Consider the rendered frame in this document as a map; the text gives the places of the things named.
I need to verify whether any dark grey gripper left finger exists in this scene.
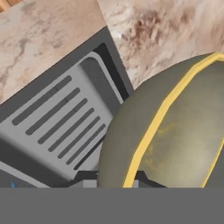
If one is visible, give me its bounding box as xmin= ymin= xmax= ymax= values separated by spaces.
xmin=67 ymin=170 xmax=100 ymax=189

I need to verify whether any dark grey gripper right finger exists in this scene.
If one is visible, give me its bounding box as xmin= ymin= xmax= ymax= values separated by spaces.
xmin=130 ymin=171 xmax=168 ymax=189

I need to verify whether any olive bowl with yellow rim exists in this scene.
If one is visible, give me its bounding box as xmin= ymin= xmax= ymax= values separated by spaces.
xmin=97 ymin=52 xmax=224 ymax=189

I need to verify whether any grey steel sink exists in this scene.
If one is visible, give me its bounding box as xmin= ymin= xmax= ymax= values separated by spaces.
xmin=0 ymin=25 xmax=135 ymax=189

